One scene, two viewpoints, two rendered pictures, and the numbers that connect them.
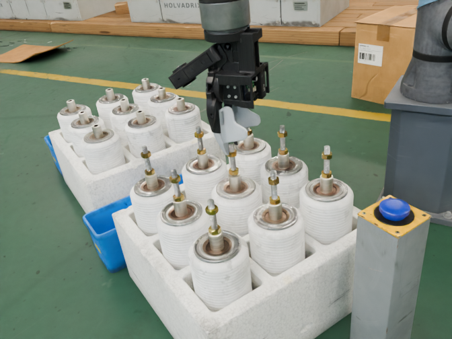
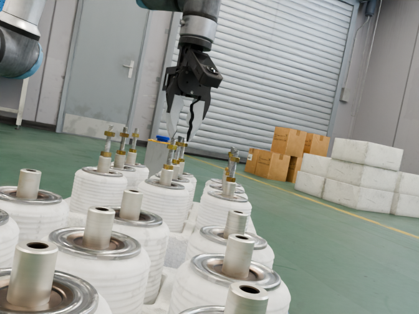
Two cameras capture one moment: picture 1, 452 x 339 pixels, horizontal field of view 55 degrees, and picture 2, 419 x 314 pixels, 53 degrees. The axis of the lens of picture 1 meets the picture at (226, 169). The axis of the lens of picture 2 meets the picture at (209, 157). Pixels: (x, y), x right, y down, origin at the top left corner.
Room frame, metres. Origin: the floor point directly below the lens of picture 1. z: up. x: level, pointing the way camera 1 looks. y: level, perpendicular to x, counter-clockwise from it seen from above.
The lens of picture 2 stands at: (1.42, 0.51, 0.36)
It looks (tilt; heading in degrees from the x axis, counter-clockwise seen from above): 3 degrees down; 211
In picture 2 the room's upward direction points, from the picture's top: 11 degrees clockwise
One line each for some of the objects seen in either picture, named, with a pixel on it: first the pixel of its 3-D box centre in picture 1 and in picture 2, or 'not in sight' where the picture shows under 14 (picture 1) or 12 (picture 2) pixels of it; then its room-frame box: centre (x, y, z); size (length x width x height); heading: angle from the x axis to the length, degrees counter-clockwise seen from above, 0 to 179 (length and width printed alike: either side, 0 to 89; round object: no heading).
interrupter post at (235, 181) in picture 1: (235, 181); (173, 172); (0.69, -0.01, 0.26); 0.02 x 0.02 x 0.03
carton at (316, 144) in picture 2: not in sight; (312, 146); (-3.49, -1.10, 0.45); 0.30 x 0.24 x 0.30; 53
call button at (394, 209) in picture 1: (393, 210); (162, 139); (0.48, -0.23, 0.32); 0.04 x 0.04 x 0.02
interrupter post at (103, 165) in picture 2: (248, 140); (103, 166); (0.85, -0.06, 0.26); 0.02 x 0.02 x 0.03
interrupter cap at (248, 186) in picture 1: (235, 187); (172, 178); (0.69, -0.01, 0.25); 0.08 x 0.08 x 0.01
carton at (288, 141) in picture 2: not in sight; (288, 141); (-3.18, -1.28, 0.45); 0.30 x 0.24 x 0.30; 58
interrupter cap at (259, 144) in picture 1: (249, 146); (102, 172); (0.85, -0.06, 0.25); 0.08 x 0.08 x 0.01
